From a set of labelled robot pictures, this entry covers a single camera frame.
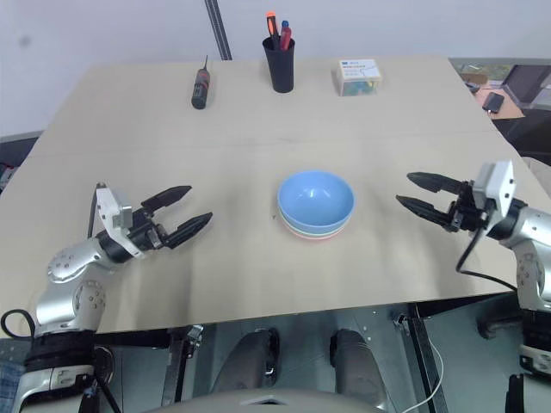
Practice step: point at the clear plastic parts box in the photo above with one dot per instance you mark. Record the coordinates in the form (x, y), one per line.
(357, 77)

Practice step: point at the blue plastic bowl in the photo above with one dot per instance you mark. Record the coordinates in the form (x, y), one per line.
(316, 200)

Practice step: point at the small black device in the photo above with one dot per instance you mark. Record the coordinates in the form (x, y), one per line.
(493, 102)

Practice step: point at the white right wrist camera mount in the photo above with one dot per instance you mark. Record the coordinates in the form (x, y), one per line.
(499, 185)

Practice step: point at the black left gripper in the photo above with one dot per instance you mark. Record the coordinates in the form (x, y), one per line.
(146, 234)

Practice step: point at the green plastic bowl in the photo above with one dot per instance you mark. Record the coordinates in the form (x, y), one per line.
(311, 231)

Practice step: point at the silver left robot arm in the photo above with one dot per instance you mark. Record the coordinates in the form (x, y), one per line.
(64, 262)

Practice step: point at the aluminium profile post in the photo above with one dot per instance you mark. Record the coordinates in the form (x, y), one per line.
(218, 30)

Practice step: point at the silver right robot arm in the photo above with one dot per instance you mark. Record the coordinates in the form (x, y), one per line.
(534, 228)

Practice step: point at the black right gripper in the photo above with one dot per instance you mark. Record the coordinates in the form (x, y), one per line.
(467, 213)

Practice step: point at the dark rounded leg cover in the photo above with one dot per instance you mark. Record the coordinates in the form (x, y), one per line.
(251, 361)
(353, 365)

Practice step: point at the black table frame strut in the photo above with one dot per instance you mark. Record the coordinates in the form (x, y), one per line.
(176, 365)

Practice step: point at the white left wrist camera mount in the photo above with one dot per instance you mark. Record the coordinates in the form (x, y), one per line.
(113, 215)

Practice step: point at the pink plastic bowl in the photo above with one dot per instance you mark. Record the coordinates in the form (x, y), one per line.
(316, 240)

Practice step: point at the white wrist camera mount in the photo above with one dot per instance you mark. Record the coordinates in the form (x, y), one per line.
(113, 215)
(499, 185)

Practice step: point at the grey metal table leg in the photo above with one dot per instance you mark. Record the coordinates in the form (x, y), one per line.
(424, 357)

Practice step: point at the black plastic cup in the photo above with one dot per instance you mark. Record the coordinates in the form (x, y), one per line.
(280, 69)

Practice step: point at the black electric screwdriver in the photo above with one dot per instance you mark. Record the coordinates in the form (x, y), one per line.
(200, 88)

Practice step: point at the red and blue screwdriver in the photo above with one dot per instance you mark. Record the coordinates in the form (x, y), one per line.
(286, 34)

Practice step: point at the dark grey storage box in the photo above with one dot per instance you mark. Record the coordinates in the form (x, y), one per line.
(527, 86)

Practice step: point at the pale grey robot torso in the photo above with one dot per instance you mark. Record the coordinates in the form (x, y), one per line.
(267, 402)

